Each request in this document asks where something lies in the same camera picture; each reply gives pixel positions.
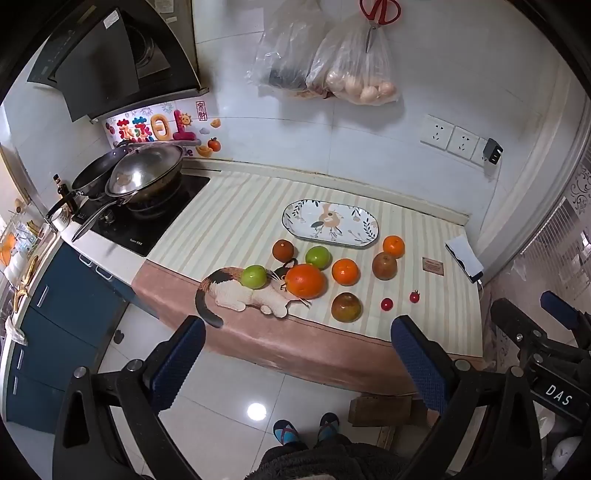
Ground blue kitchen cabinet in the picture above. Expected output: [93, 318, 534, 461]
[0, 242, 136, 435]

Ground steel wok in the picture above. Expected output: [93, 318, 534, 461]
[71, 143, 185, 241]

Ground steel wok lid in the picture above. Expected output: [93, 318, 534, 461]
[106, 147, 184, 195]

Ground large orange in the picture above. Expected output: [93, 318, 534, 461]
[284, 263, 328, 299]

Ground black range hood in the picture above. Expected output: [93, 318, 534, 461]
[27, 0, 209, 123]

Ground black induction cooktop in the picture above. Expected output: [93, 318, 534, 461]
[89, 173, 211, 258]

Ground red and green apple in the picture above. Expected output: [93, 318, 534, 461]
[331, 292, 362, 323]

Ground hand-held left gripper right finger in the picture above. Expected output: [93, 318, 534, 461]
[390, 315, 543, 480]

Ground patterned ceramic plate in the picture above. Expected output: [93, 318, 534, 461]
[282, 199, 380, 249]

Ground dark fleece trousers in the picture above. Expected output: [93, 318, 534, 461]
[260, 435, 416, 480]

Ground cluttered kitchen rack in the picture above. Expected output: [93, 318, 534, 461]
[0, 196, 55, 324]

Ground black frying pan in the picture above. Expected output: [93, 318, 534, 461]
[71, 140, 139, 200]

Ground plastic bag with dark contents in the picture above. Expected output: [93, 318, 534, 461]
[246, 0, 334, 96]

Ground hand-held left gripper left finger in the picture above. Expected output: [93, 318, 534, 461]
[53, 316, 207, 480]

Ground plastic bag of eggs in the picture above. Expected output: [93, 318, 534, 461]
[306, 13, 401, 107]

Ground white power bank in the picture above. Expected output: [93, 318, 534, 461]
[445, 235, 485, 284]

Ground grey plug-in charger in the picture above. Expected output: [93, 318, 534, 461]
[482, 138, 504, 166]

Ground blue slipper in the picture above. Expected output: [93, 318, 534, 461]
[273, 418, 301, 446]
[317, 412, 342, 442]

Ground wooden block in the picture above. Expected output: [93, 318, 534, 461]
[348, 392, 428, 428]

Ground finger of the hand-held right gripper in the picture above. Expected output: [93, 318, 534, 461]
[540, 290, 591, 347]
[490, 298, 561, 363]

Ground white rag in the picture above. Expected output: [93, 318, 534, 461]
[4, 318, 27, 345]

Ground colourful letter wall sticker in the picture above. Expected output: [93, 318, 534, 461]
[104, 107, 195, 145]

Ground red handled scissors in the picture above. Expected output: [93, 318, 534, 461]
[359, 0, 402, 54]

